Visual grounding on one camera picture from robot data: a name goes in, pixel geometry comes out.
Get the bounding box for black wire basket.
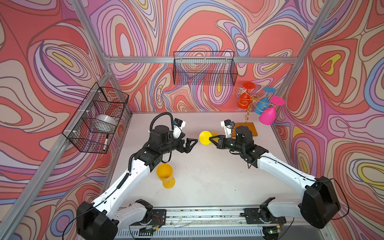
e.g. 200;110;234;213
62;83;129;154
173;50;238;86

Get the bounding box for black marker pen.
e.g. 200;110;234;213
103;134;109;152

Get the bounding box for silver tape roll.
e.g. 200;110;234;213
91;115;118;134

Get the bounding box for gold wire glass rack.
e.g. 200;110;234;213
236;86;272;127

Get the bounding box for blue wine glass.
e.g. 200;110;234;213
254;87;277;115

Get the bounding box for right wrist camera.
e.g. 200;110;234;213
221;120;235;138

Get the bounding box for aluminium frame rail base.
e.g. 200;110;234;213
113;206;334;240

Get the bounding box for red wine glass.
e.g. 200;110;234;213
238;82;256;110

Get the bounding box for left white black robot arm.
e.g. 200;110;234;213
75;112;197;240

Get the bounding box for yellow wine glass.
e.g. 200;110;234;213
156;164;176;189
199;131;219;146

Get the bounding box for black wire basket left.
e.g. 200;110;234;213
62;83;129;154

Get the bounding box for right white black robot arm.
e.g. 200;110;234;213
209;126;341;229

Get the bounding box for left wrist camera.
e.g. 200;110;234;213
173;118;186;139

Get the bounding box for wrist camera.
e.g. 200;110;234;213
173;118;186;139
221;120;235;138

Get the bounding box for black wire basket back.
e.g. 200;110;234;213
173;50;238;86

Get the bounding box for magenta wine glass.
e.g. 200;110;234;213
259;96;285;126

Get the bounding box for orange wooden rack base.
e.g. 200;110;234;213
230;122;259;138

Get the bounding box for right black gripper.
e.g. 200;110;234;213
208;134;244;153

